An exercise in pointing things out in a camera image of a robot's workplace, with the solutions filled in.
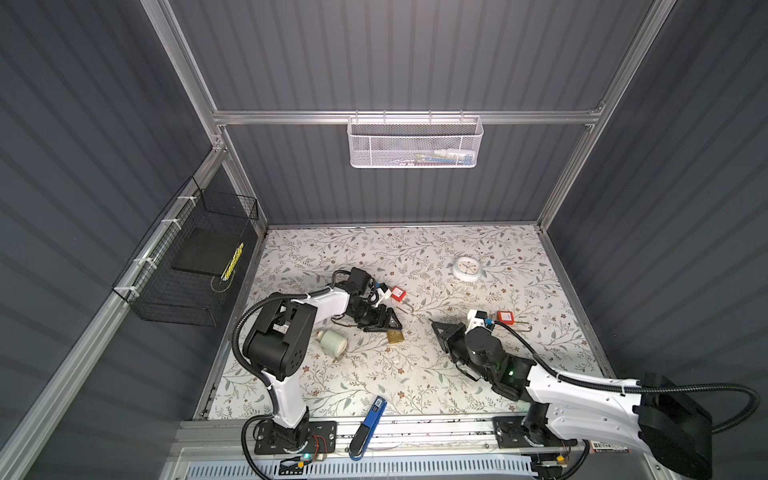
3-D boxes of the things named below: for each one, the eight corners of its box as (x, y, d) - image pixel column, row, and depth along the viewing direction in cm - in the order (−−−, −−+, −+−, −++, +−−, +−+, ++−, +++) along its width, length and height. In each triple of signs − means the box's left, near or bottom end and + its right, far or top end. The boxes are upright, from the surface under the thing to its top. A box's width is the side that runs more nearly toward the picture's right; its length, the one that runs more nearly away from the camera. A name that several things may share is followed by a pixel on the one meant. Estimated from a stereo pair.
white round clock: (454, 281, 106) (455, 276, 103) (450, 262, 112) (452, 256, 109) (481, 281, 106) (483, 276, 103) (477, 262, 112) (479, 256, 109)
